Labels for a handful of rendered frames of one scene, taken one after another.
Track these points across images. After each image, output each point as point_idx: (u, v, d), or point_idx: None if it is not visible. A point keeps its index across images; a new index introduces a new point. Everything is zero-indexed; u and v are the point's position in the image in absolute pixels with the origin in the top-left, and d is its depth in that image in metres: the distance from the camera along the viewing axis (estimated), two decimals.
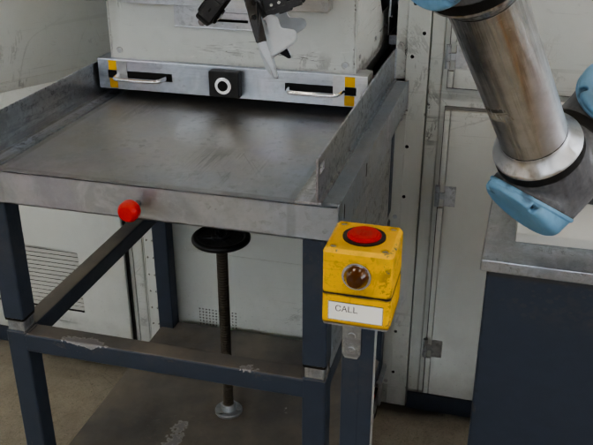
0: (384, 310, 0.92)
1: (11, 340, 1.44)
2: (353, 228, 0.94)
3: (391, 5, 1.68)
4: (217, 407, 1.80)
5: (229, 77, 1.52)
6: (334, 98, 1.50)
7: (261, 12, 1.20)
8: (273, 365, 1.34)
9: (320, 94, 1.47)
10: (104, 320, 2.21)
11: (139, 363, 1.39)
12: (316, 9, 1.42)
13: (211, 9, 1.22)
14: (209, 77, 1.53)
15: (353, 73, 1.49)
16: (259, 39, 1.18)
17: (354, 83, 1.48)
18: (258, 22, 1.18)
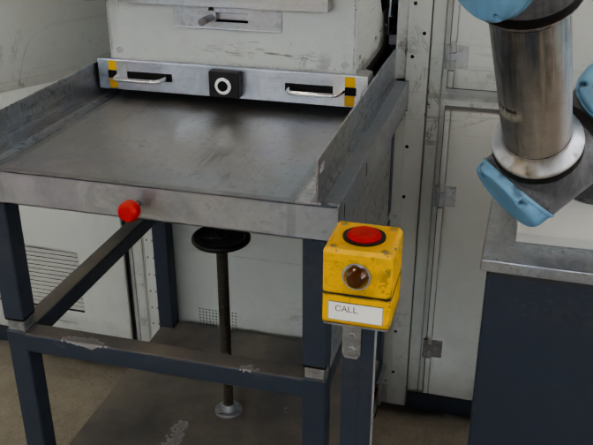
0: (384, 310, 0.92)
1: (11, 340, 1.44)
2: (353, 228, 0.94)
3: (391, 5, 1.68)
4: (217, 407, 1.80)
5: (229, 78, 1.52)
6: (334, 98, 1.50)
7: None
8: (273, 365, 1.34)
9: (320, 94, 1.47)
10: (104, 320, 2.21)
11: (139, 363, 1.39)
12: (316, 9, 1.42)
13: None
14: (209, 77, 1.53)
15: (353, 74, 1.49)
16: None
17: (354, 83, 1.48)
18: None
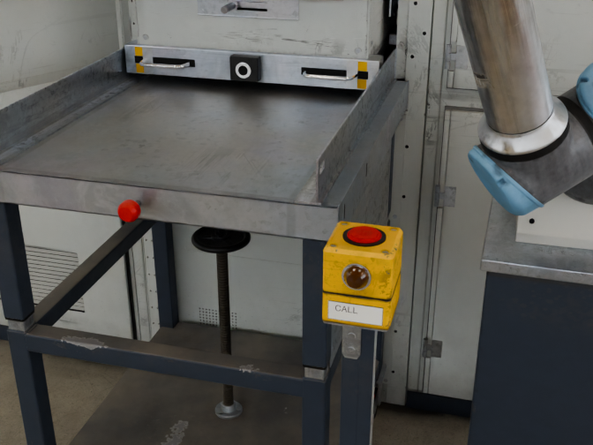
0: (384, 310, 0.92)
1: (11, 340, 1.44)
2: (353, 228, 0.94)
3: (391, 5, 1.68)
4: (217, 407, 1.80)
5: (250, 62, 1.62)
6: (347, 81, 1.61)
7: None
8: (273, 365, 1.34)
9: (335, 78, 1.57)
10: (104, 320, 2.21)
11: (139, 363, 1.39)
12: None
13: None
14: (230, 62, 1.63)
15: (365, 58, 1.59)
16: None
17: (366, 67, 1.59)
18: None
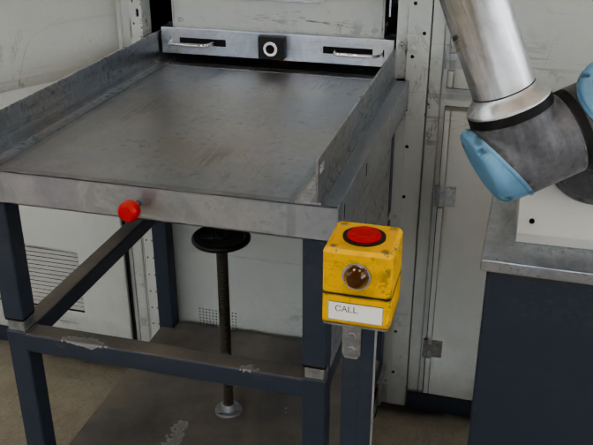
0: (384, 310, 0.92)
1: (11, 340, 1.44)
2: (353, 228, 0.94)
3: (391, 5, 1.68)
4: (217, 407, 1.80)
5: (276, 41, 1.79)
6: (373, 59, 1.77)
7: None
8: (273, 365, 1.34)
9: (363, 56, 1.73)
10: (104, 320, 2.21)
11: (139, 363, 1.39)
12: None
13: None
14: (258, 41, 1.80)
15: (381, 38, 1.76)
16: None
17: None
18: None
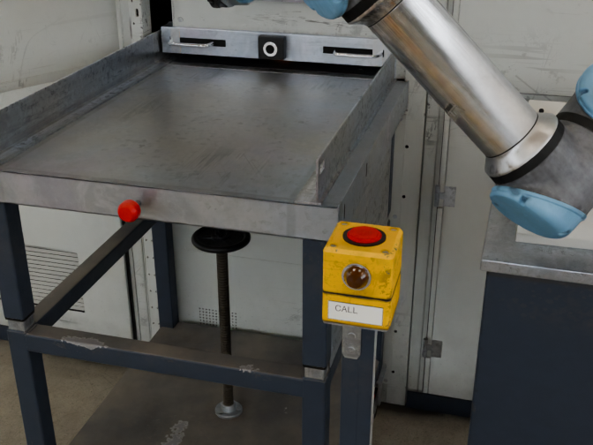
0: (384, 310, 0.92)
1: (11, 340, 1.44)
2: (353, 228, 0.94)
3: None
4: (217, 407, 1.80)
5: (276, 41, 1.79)
6: (373, 59, 1.77)
7: None
8: (273, 365, 1.34)
9: (363, 56, 1.73)
10: (104, 320, 2.21)
11: (139, 363, 1.39)
12: None
13: None
14: (258, 41, 1.80)
15: None
16: (222, 6, 1.62)
17: None
18: (220, 6, 1.60)
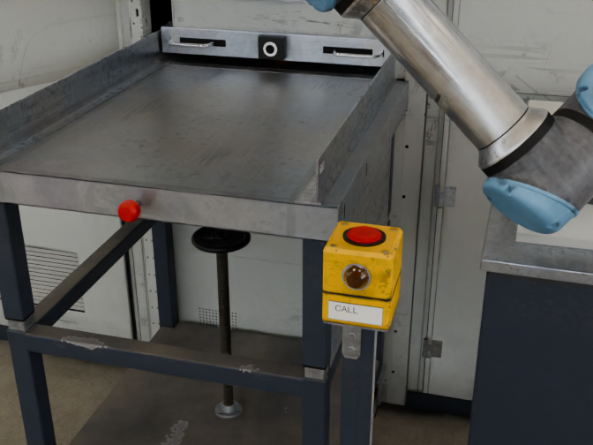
0: (384, 310, 0.92)
1: (11, 340, 1.44)
2: (353, 228, 0.94)
3: None
4: (217, 407, 1.80)
5: (276, 41, 1.79)
6: (373, 59, 1.77)
7: None
8: (273, 365, 1.34)
9: (363, 56, 1.73)
10: (104, 320, 2.21)
11: (139, 363, 1.39)
12: None
13: None
14: (258, 41, 1.80)
15: None
16: None
17: None
18: None
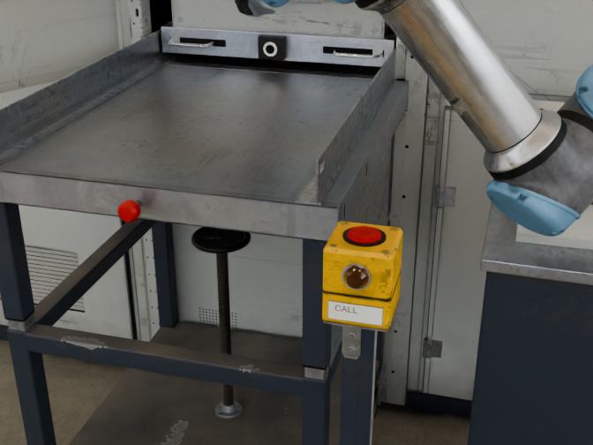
0: (384, 310, 0.92)
1: (11, 340, 1.44)
2: (353, 228, 0.94)
3: None
4: (217, 407, 1.80)
5: (276, 41, 1.79)
6: (373, 59, 1.77)
7: None
8: (273, 365, 1.34)
9: (363, 56, 1.73)
10: (104, 320, 2.21)
11: (139, 363, 1.39)
12: None
13: None
14: (258, 41, 1.80)
15: (381, 38, 1.76)
16: (248, 14, 1.60)
17: None
18: (246, 11, 1.57)
